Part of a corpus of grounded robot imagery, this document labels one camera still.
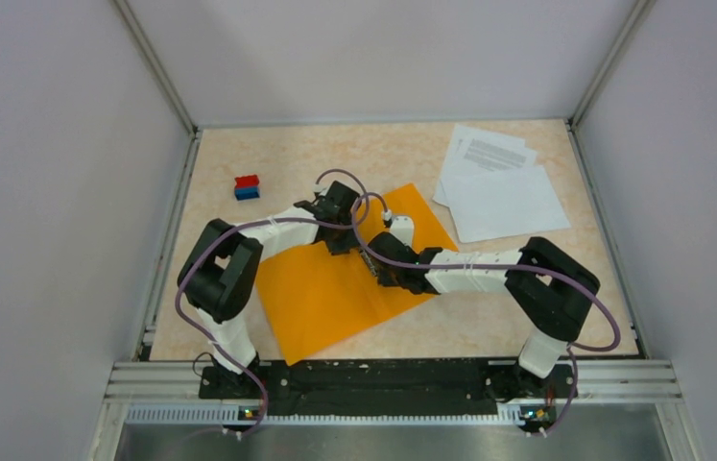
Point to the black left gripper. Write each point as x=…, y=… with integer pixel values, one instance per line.
x=341, y=247

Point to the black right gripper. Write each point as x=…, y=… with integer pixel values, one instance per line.
x=384, y=279

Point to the orange clip file folder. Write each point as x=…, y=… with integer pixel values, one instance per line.
x=318, y=305

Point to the white paper sheets stack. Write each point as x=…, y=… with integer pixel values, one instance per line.
x=493, y=187

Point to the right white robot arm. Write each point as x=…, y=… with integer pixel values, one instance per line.
x=552, y=288

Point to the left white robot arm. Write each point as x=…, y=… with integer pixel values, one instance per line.
x=216, y=280

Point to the silver metal folder clip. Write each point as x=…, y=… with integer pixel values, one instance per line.
x=369, y=262

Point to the red and blue toy brick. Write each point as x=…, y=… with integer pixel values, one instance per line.
x=246, y=187

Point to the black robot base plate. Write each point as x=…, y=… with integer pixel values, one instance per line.
x=386, y=387

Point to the white slotted cable duct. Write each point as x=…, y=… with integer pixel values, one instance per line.
x=231, y=414

